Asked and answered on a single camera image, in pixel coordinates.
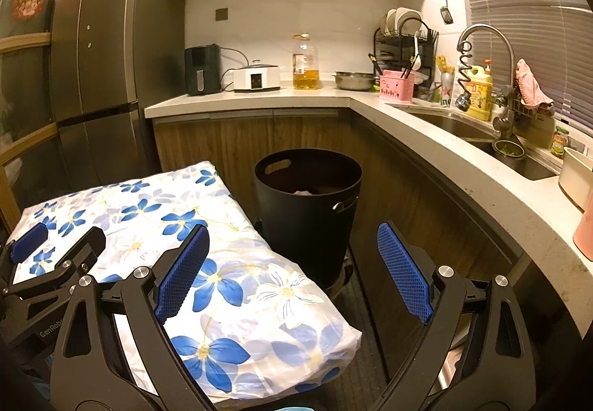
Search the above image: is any steel bowl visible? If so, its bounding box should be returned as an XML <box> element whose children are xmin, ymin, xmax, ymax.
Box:
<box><xmin>332</xmin><ymin>71</ymin><xmax>377</xmax><ymax>92</ymax></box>

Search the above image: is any kitchen counter with wooden cabinets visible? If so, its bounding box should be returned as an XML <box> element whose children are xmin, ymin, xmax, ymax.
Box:
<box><xmin>145</xmin><ymin>87</ymin><xmax>593</xmax><ymax>347</ymax></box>

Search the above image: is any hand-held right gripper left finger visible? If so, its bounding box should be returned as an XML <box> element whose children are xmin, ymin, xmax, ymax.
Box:
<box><xmin>50</xmin><ymin>223</ymin><xmax>211</xmax><ymax>411</ymax></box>

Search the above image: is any white electric cooker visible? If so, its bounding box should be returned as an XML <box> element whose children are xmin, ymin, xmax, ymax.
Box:
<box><xmin>232</xmin><ymin>60</ymin><xmax>282</xmax><ymax>93</ymax></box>

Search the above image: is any white pot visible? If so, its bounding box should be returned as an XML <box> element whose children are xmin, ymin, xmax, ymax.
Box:
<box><xmin>557</xmin><ymin>147</ymin><xmax>593</xmax><ymax>212</ymax></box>

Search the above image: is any pink dish cloth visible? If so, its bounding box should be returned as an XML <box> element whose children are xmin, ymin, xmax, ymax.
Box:
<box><xmin>515</xmin><ymin>59</ymin><xmax>556</xmax><ymax>112</ymax></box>

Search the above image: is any small glass jar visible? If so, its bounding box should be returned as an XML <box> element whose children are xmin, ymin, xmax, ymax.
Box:
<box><xmin>551</xmin><ymin>126</ymin><xmax>570</xmax><ymax>157</ymax></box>

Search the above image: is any grey steel refrigerator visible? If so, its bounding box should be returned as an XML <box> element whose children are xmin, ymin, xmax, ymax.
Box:
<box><xmin>49</xmin><ymin>0</ymin><xmax>187</xmax><ymax>182</ymax></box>

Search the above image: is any pink cup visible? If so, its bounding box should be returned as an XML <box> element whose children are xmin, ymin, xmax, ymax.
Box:
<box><xmin>572</xmin><ymin>207</ymin><xmax>593</xmax><ymax>261</ymax></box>

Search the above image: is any wooden glass sliding door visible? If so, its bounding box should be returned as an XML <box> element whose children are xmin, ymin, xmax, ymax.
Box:
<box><xmin>0</xmin><ymin>0</ymin><xmax>93</xmax><ymax>226</ymax></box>

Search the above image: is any blue floral white blanket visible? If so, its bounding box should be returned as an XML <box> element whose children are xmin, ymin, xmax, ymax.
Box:
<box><xmin>8</xmin><ymin>161</ymin><xmax>363</xmax><ymax>407</ymax></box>

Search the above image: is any black air fryer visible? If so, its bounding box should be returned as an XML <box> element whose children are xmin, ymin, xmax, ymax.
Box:
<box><xmin>184</xmin><ymin>43</ymin><xmax>222</xmax><ymax>96</ymax></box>

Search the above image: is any black dish rack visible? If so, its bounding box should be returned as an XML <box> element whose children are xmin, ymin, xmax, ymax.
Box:
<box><xmin>373</xmin><ymin>9</ymin><xmax>440</xmax><ymax>90</ymax></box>

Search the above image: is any power cable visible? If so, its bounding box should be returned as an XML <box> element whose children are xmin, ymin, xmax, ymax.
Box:
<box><xmin>220</xmin><ymin>47</ymin><xmax>253</xmax><ymax>92</ymax></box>

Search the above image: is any sink strainer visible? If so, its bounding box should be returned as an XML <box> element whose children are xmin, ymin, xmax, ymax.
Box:
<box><xmin>492</xmin><ymin>139</ymin><xmax>526</xmax><ymax>160</ymax></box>

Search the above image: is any black trash bin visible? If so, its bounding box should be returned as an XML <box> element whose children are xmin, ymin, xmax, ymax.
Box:
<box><xmin>253</xmin><ymin>149</ymin><xmax>363</xmax><ymax>289</ymax></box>

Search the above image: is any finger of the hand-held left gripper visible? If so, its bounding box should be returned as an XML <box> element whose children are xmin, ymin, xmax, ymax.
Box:
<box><xmin>44</xmin><ymin>226</ymin><xmax>107</xmax><ymax>286</ymax></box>
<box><xmin>0</xmin><ymin>222</ymin><xmax>49</xmax><ymax>273</ymax></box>

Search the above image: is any cooking oil bottle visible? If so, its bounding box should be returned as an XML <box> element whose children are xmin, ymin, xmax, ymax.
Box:
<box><xmin>292</xmin><ymin>33</ymin><xmax>320</xmax><ymax>91</ymax></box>

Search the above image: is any pink utensil holder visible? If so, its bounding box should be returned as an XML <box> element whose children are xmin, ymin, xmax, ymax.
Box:
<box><xmin>379</xmin><ymin>70</ymin><xmax>414</xmax><ymax>105</ymax></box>

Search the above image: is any yellow detergent bottle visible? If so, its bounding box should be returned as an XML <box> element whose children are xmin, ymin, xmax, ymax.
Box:
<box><xmin>466</xmin><ymin>60</ymin><xmax>494</xmax><ymax>122</ymax></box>

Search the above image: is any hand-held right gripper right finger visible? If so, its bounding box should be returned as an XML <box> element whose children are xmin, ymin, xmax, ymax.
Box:
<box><xmin>376</xmin><ymin>221</ymin><xmax>538</xmax><ymax>411</ymax></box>

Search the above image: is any steel sink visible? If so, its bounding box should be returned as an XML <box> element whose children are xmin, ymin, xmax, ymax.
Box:
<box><xmin>394</xmin><ymin>107</ymin><xmax>563</xmax><ymax>182</ymax></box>

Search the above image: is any steel kitchen faucet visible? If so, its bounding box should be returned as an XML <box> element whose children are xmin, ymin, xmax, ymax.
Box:
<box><xmin>456</xmin><ymin>24</ymin><xmax>517</xmax><ymax>140</ymax></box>

